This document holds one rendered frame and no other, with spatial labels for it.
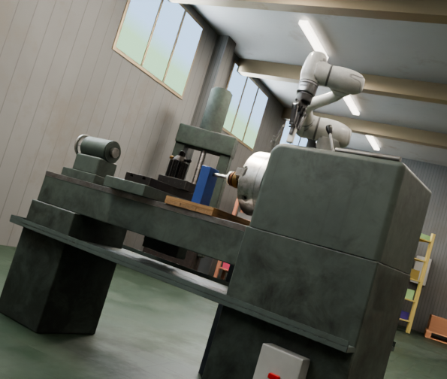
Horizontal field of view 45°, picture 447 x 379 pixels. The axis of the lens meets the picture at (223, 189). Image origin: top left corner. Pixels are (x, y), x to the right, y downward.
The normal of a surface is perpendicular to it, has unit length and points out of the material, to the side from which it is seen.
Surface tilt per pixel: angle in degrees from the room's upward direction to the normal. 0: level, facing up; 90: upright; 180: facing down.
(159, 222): 90
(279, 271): 90
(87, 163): 90
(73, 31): 90
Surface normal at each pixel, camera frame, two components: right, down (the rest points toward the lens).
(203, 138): -0.14, -0.13
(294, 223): -0.54, -0.23
